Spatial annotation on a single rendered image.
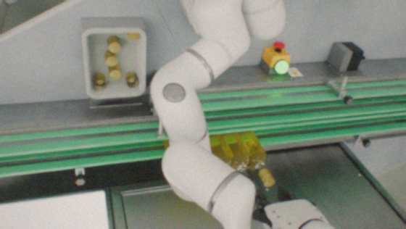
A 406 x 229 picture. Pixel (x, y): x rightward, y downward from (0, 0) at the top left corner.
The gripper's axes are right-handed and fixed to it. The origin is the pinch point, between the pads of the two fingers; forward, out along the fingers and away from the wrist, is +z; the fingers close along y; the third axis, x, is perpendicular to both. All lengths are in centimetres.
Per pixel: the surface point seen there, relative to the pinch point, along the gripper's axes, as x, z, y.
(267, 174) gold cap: -6.9, 23.7, 11.4
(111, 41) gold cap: 30, 46, -29
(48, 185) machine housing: -16, 52, -50
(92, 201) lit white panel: -16, 39, -37
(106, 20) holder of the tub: 35, 47, -30
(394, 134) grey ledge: -12, 54, 87
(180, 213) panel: -19.6, 30.8, -12.6
